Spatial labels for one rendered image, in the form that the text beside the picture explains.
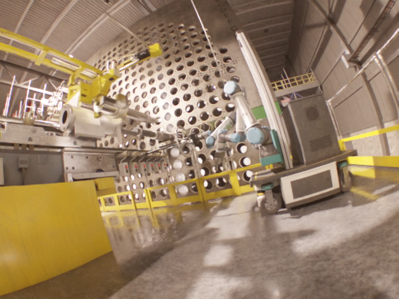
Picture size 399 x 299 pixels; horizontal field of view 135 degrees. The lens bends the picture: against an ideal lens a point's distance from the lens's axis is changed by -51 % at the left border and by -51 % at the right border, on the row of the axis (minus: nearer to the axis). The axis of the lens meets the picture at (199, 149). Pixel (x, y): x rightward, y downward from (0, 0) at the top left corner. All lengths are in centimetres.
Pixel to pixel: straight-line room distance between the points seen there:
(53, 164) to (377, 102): 952
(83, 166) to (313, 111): 212
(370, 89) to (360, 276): 834
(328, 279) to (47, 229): 140
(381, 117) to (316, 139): 741
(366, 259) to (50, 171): 206
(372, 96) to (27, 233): 943
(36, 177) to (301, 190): 209
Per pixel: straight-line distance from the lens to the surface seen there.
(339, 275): 71
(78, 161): 180
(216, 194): 265
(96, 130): 199
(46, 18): 1129
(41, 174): 166
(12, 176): 161
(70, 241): 129
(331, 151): 147
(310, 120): 143
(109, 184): 150
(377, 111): 861
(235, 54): 406
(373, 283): 68
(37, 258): 123
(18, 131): 177
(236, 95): 130
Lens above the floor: 48
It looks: 7 degrees up
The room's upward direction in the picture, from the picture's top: 13 degrees counter-clockwise
